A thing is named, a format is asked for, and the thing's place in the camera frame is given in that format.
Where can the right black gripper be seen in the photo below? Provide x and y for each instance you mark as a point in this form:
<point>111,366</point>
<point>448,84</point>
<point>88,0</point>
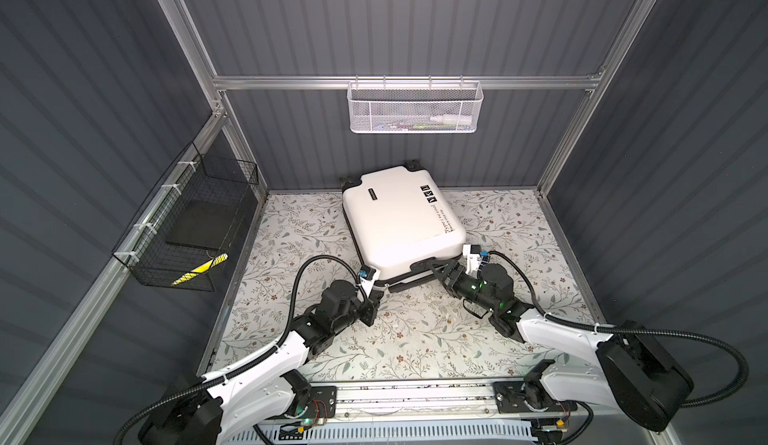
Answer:
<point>455,269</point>

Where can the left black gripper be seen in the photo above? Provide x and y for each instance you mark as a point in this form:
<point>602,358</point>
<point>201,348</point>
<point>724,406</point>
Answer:
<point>372,306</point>

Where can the white hard-shell suitcase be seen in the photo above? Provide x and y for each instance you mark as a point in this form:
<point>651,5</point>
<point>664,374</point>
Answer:
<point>397,217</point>

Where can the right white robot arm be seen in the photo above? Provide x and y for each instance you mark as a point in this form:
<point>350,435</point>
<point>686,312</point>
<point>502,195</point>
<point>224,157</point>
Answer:
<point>634,374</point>

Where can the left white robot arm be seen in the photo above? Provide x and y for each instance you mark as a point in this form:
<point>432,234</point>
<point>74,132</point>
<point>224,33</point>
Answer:
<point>216,406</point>

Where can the floral table mat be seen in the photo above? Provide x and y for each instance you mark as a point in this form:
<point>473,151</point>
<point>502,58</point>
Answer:
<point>303,244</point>

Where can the white tube in basket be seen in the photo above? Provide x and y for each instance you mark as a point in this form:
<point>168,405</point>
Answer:
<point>452,120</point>

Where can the white vented panel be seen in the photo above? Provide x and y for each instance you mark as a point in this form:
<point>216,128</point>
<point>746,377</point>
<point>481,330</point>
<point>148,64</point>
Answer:
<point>458,431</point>

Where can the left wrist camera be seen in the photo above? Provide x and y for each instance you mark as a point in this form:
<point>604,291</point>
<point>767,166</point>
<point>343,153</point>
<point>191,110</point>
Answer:
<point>368,277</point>

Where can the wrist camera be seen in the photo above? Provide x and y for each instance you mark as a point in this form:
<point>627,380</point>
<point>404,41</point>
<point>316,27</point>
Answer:
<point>475,258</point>
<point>368,277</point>

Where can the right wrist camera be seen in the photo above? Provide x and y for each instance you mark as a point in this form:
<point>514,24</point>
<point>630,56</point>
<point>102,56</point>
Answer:
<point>475,258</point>

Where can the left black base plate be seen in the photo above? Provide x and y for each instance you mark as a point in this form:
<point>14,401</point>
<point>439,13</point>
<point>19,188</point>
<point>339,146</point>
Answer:
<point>314,402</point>

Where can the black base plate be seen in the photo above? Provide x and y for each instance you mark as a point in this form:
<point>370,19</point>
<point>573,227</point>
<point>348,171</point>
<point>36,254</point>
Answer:
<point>314,402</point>
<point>512,396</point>

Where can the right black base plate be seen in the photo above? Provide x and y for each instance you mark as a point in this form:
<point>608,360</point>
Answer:
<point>512,396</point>

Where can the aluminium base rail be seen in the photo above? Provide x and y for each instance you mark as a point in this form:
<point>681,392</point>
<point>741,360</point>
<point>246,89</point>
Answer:
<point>414,398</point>

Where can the white wire mesh basket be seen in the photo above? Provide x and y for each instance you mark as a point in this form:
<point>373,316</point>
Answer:
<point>405,107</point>

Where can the black wire mesh basket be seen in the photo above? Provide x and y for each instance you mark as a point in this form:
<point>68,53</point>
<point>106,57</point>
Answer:
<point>202,209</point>

